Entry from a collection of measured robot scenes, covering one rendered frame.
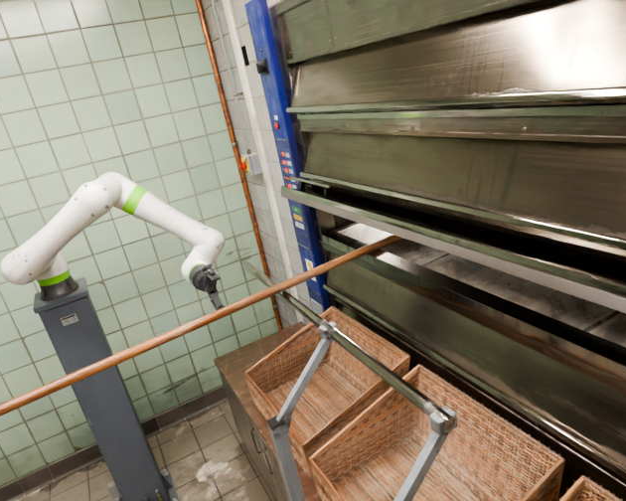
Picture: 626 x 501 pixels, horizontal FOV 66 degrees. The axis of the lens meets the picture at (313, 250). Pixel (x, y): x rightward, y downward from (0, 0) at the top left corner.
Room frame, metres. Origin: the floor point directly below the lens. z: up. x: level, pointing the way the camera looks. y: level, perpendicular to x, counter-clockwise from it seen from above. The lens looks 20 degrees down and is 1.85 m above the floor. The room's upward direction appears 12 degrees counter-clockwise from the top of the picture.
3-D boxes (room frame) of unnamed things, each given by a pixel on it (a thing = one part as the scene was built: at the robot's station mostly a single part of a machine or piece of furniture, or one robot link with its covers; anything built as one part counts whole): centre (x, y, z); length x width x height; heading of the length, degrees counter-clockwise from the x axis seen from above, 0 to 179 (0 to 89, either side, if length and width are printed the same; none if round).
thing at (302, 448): (1.59, 0.06, 0.72); 0.56 x 0.49 x 0.28; 24
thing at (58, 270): (1.88, 1.07, 1.36); 0.16 x 0.13 x 0.19; 177
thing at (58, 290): (1.94, 1.10, 1.23); 0.26 x 0.15 x 0.06; 24
